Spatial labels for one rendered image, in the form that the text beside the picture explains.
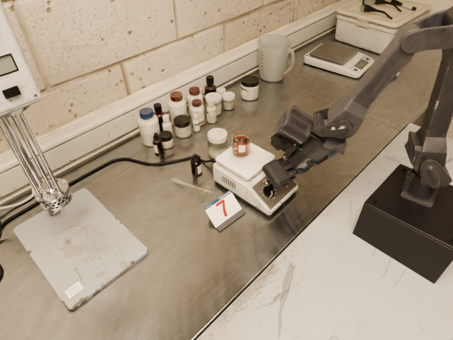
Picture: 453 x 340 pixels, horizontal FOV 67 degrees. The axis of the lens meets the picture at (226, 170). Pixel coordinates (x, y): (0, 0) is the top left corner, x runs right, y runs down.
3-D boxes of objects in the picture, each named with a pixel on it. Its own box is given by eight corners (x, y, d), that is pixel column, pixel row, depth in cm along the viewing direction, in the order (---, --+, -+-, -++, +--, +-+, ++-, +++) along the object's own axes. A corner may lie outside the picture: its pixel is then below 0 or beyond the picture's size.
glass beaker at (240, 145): (255, 156, 92) (256, 131, 86) (237, 162, 90) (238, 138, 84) (243, 144, 96) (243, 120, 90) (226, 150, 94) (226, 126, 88)
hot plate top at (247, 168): (276, 158, 92) (276, 156, 91) (247, 181, 85) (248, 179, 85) (243, 140, 98) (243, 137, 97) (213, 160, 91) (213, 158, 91)
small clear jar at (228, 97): (236, 104, 126) (236, 92, 123) (233, 111, 123) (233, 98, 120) (224, 103, 127) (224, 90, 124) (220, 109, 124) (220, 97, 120)
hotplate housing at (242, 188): (298, 191, 93) (302, 170, 88) (269, 219, 86) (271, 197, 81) (237, 156, 105) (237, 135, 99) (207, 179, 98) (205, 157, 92)
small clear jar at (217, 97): (212, 106, 126) (212, 90, 121) (225, 111, 123) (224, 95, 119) (202, 113, 122) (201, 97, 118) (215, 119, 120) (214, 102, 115)
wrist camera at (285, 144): (313, 140, 79) (297, 117, 80) (293, 152, 75) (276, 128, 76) (298, 152, 84) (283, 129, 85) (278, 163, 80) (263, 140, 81)
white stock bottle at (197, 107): (188, 123, 118) (186, 101, 112) (199, 117, 121) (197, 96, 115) (197, 128, 116) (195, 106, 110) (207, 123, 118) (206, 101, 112)
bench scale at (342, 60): (357, 81, 139) (360, 69, 136) (300, 63, 151) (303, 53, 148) (375, 64, 150) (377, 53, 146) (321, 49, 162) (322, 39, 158)
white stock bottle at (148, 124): (166, 140, 111) (160, 110, 103) (149, 150, 108) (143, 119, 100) (154, 132, 114) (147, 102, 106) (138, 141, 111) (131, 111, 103)
